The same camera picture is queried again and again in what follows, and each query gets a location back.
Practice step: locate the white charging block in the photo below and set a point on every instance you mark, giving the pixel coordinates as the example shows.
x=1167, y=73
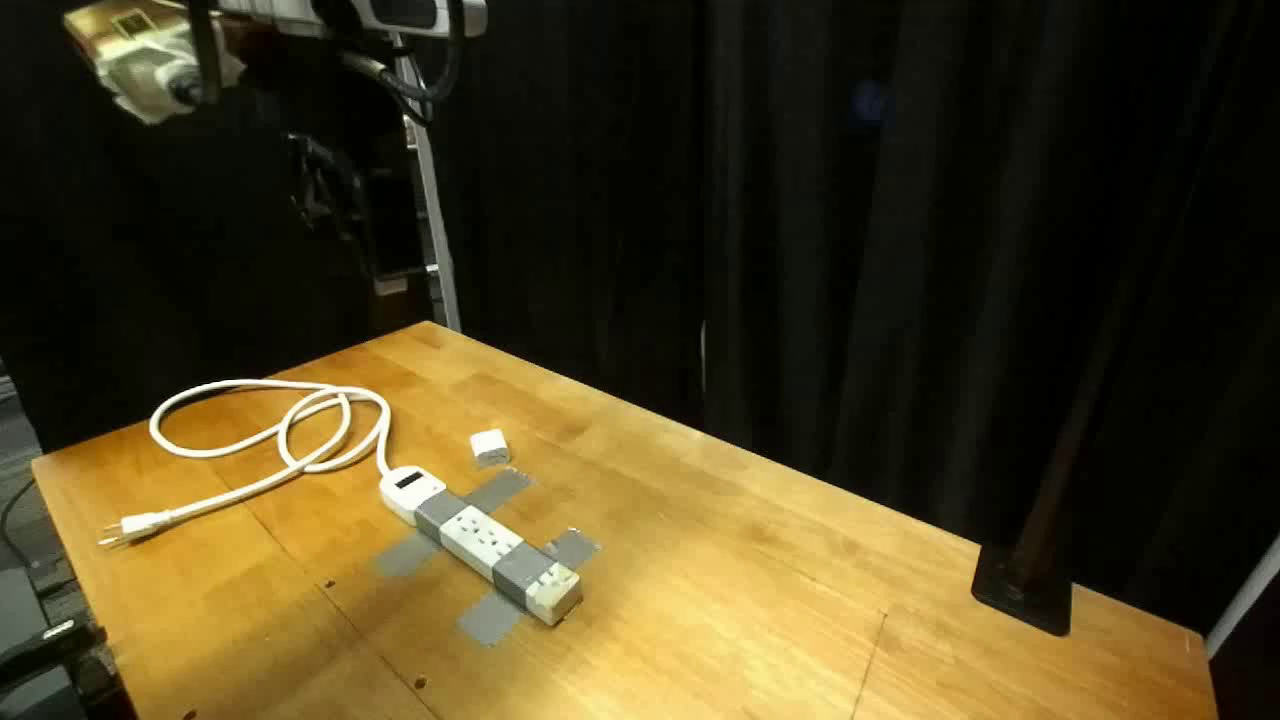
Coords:
x=490, y=445

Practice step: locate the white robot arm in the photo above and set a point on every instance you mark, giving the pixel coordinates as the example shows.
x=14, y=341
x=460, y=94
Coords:
x=171, y=56

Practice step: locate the white power strip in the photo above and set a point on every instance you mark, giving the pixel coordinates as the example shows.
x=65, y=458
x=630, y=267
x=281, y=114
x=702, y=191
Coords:
x=490, y=499

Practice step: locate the black curtain backdrop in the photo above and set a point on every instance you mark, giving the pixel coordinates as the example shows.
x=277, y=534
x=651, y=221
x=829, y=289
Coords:
x=949, y=255

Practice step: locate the white metal stand pole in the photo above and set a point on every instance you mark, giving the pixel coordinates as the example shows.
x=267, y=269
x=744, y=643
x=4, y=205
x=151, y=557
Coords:
x=439, y=248

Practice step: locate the grey duct tape strip front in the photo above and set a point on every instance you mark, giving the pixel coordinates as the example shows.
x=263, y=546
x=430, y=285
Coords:
x=531, y=587

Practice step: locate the black post with base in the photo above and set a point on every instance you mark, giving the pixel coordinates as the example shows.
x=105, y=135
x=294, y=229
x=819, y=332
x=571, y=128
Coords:
x=1029, y=582

